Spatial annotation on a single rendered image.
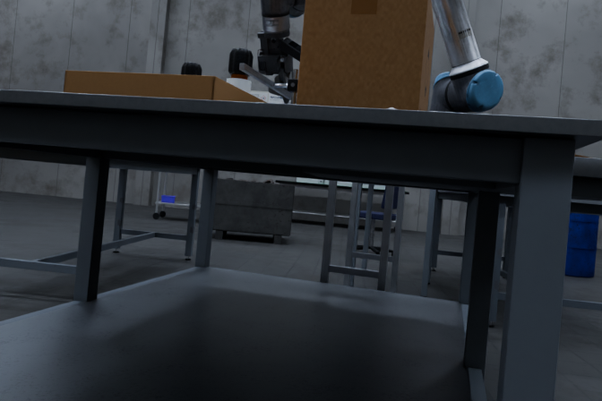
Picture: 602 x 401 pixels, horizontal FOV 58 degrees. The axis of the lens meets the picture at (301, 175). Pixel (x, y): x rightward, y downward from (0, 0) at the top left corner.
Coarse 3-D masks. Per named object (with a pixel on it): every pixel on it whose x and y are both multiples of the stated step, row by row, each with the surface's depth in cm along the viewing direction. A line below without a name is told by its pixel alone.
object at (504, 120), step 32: (0, 96) 86; (32, 96) 85; (64, 96) 83; (96, 96) 82; (128, 96) 80; (384, 128) 75; (416, 128) 72; (448, 128) 69; (480, 128) 67; (512, 128) 66; (544, 128) 65; (576, 128) 64
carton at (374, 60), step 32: (320, 0) 108; (352, 0) 106; (384, 0) 104; (416, 0) 103; (320, 32) 107; (352, 32) 106; (384, 32) 104; (416, 32) 102; (320, 64) 107; (352, 64) 105; (384, 64) 104; (416, 64) 102; (320, 96) 107; (352, 96) 105; (384, 96) 104; (416, 96) 102
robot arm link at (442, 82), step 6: (438, 78) 175; (444, 78) 172; (438, 84) 174; (444, 84) 171; (438, 90) 173; (444, 90) 170; (438, 96) 173; (444, 96) 169; (432, 102) 176; (438, 102) 173; (444, 102) 170; (432, 108) 175; (438, 108) 173; (444, 108) 172; (450, 108) 170
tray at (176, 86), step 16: (64, 80) 87; (80, 80) 86; (96, 80) 85; (112, 80) 85; (128, 80) 84; (144, 80) 83; (160, 80) 82; (176, 80) 82; (192, 80) 81; (208, 80) 80; (144, 96) 83; (160, 96) 82; (176, 96) 82; (192, 96) 81; (208, 96) 80; (224, 96) 84; (240, 96) 90
